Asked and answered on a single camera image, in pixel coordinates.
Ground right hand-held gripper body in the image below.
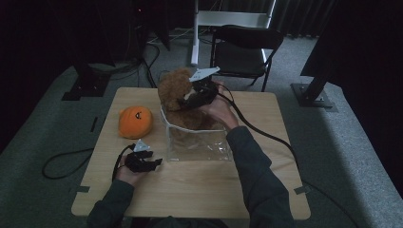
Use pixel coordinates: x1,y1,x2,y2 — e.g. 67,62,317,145
186,66,221,109

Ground black folding chair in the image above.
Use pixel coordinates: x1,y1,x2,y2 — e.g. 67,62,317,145
208,24,285,93

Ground person's left hand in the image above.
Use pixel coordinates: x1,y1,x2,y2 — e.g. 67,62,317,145
113,154,145,188

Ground black stand with bolted base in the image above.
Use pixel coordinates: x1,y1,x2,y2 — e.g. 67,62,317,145
290,0,403,112

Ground clear plastic bag white trim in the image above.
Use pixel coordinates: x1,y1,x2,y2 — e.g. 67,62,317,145
159,103,235,163

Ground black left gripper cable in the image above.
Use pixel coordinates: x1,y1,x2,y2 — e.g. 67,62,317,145
41,142,137,183

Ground white metal desk frame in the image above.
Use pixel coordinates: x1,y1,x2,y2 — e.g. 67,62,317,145
189,0,278,67

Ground orange plush toy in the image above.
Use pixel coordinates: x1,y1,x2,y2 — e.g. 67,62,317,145
117,105,155,141

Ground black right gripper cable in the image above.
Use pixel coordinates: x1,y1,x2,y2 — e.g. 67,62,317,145
218,83,361,228

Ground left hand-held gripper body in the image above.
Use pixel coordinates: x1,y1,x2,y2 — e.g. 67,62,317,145
124,138,154,174

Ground person's right hand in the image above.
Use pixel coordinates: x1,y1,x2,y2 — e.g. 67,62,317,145
199,80,240,131

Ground black stand with flat base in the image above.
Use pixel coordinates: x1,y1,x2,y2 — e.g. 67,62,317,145
61,60,112,103

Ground black floor cable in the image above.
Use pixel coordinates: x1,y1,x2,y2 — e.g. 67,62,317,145
139,41,161,89

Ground grey tape piece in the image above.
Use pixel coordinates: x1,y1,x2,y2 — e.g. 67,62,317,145
293,184,313,196
68,185,91,195

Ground brown teddy bear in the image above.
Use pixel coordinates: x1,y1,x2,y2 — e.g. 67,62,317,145
157,66,224,136

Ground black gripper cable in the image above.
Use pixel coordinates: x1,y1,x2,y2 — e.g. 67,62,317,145
218,83,361,228
41,142,137,183

